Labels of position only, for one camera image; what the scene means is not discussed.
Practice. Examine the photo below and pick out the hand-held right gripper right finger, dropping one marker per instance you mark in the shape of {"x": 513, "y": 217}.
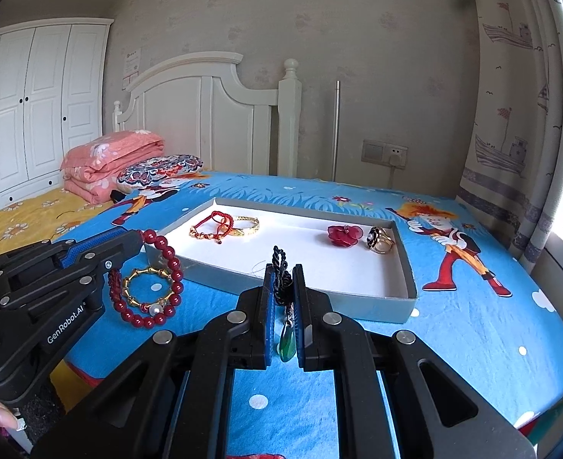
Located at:
{"x": 299, "y": 315}

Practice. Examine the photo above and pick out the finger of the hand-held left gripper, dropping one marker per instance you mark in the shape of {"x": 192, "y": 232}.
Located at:
{"x": 71, "y": 287}
{"x": 90, "y": 248}

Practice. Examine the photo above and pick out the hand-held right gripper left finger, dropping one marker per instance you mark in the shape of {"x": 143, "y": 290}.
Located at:
{"x": 268, "y": 315}

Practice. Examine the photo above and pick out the grey cardboard box tray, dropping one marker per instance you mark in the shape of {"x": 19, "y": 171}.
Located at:
{"x": 310, "y": 267}

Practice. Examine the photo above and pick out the red flower brooch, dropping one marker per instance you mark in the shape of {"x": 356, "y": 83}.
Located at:
{"x": 343, "y": 235}

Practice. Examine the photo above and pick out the gold bangle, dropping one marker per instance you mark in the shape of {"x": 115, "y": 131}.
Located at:
{"x": 254, "y": 223}

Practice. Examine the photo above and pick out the person's left hand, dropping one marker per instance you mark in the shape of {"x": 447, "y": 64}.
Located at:
{"x": 1, "y": 413}

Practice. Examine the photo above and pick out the yellow floral bed sheet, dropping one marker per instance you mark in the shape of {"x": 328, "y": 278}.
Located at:
{"x": 23, "y": 224}

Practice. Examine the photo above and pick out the pink folded quilt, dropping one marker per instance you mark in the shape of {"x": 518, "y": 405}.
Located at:
{"x": 104, "y": 162}

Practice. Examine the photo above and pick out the patterned pillow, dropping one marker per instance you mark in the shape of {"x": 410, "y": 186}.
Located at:
{"x": 161, "y": 169}

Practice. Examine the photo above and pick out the white wardrobe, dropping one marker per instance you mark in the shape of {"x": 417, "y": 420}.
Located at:
{"x": 42, "y": 105}

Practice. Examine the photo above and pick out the blue cartoon print tablecloth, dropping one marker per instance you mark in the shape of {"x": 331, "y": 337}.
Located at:
{"x": 453, "y": 334}

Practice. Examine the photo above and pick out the white wooden headboard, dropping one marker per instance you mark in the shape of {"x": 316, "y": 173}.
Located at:
{"x": 190, "y": 114}

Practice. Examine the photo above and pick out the metal pole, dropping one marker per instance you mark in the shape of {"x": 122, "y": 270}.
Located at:
{"x": 336, "y": 129}

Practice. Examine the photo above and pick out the ship print curtain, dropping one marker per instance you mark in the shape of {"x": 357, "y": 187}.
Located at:
{"x": 506, "y": 105}

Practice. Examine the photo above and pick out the paper notice on wall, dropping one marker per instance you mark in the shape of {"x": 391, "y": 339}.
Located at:
{"x": 131, "y": 67}

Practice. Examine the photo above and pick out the wall power socket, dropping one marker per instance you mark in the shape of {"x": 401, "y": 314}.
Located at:
{"x": 397, "y": 155}

